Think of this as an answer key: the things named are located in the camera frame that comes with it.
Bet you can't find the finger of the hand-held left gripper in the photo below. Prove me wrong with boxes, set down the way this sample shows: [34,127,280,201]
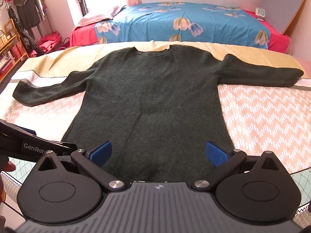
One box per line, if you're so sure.
[58,143,78,155]

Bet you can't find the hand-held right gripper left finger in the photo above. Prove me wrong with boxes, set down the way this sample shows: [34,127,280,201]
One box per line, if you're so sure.
[34,141,127,192]

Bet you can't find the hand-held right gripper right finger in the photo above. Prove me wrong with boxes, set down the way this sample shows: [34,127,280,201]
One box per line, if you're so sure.
[191,142,290,192]

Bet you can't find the dark green sweater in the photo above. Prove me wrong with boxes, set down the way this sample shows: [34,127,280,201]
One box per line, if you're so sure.
[13,45,305,183]

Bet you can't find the red clothes pile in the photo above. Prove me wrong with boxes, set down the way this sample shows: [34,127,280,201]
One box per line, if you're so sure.
[29,31,64,57]

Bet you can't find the dark hanging clothes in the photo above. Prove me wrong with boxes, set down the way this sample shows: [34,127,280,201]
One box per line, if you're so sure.
[13,0,48,31]

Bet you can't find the person's left hand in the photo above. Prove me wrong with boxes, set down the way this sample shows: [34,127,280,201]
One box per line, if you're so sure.
[0,161,17,173]

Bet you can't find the teal quilted mattress pad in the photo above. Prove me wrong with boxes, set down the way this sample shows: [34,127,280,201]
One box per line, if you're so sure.
[0,156,311,215]

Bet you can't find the yellow pink patterned bed sheet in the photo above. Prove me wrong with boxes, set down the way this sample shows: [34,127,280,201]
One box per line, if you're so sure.
[0,40,311,175]

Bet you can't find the wooden shelf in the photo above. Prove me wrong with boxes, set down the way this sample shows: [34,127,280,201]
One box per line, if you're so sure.
[0,19,29,83]

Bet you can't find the pink floral quilt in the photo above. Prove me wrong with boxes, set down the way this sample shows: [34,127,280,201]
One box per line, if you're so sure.
[74,4,127,29]

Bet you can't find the blue floral blanket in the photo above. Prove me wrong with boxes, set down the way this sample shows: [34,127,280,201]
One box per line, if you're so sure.
[93,1,271,50]

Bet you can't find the small white digital clock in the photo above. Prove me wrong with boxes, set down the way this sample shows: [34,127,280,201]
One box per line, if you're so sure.
[256,7,267,21]

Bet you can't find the grey board with wooden edge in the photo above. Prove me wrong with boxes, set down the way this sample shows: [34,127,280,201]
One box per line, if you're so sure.
[261,0,310,36]

